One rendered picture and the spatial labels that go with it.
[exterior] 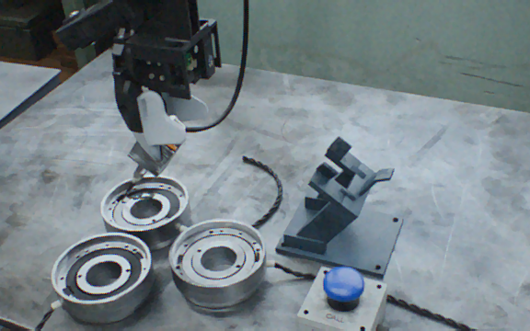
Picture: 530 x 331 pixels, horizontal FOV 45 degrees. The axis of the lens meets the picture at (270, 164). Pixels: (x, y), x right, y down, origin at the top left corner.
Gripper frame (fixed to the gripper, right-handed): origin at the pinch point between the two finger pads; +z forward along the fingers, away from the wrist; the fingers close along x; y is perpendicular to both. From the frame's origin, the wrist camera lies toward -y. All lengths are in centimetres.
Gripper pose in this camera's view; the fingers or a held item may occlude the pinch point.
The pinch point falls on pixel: (157, 142)
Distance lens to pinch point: 72.3
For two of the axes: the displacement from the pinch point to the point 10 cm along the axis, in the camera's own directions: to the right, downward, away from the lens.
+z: 0.5, 8.0, 5.9
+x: 3.8, -5.7, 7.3
